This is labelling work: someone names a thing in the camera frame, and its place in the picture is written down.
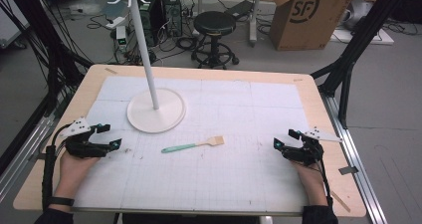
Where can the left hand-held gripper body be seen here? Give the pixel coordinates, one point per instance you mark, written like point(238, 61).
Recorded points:
point(83, 147)

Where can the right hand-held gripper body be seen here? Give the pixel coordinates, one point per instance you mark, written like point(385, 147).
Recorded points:
point(307, 151)

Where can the white hook stand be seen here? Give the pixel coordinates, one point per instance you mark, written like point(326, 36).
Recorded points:
point(156, 114)

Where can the person's left hand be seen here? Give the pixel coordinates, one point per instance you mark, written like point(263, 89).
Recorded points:
point(71, 174)

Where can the person's right hand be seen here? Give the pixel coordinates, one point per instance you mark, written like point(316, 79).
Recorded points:
point(310, 184)

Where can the grey tape strip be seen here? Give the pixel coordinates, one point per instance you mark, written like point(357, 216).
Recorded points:
point(348, 170)

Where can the beige tape strip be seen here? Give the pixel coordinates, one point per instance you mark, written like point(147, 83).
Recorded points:
point(111, 71)
point(298, 80)
point(341, 201)

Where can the black wristband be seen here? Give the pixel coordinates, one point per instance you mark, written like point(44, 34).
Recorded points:
point(61, 201)

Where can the white grid mat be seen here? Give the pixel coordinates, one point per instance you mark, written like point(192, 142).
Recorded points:
point(215, 174)

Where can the white power supply unit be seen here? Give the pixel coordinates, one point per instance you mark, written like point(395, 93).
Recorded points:
point(121, 38)

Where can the brown cardboard box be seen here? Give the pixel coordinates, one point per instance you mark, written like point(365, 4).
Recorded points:
point(308, 25)

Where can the black computer tower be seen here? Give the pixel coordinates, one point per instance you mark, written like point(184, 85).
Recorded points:
point(151, 18)
point(171, 13)

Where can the white flat board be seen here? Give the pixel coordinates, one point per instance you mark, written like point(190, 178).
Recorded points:
point(381, 38)

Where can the black flat device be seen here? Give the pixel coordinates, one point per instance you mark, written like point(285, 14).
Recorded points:
point(239, 9)

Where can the black round stool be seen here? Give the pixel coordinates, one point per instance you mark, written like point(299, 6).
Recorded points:
point(214, 23)

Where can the grey machine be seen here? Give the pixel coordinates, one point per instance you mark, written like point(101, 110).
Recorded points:
point(358, 10)

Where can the aluminium rail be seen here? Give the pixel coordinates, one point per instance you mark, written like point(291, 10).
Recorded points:
point(355, 157)
point(23, 151)

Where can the black frame strut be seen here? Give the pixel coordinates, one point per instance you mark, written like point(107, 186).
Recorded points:
point(358, 38)
point(49, 51)

